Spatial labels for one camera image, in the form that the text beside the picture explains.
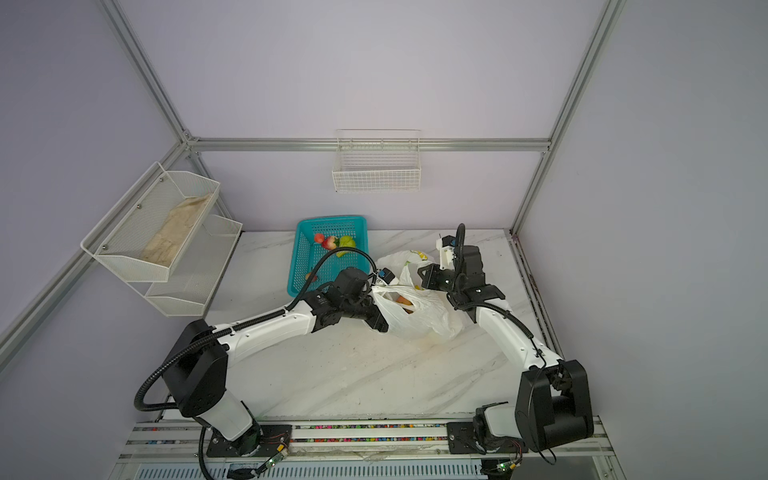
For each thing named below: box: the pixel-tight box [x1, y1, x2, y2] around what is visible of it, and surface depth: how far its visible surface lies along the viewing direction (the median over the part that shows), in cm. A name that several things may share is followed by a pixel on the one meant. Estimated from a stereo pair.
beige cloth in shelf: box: [141, 193, 211, 267], surface depth 81 cm
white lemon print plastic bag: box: [371, 250, 464, 342], surface depth 76 cm
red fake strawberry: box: [322, 236, 340, 250], surface depth 114 cm
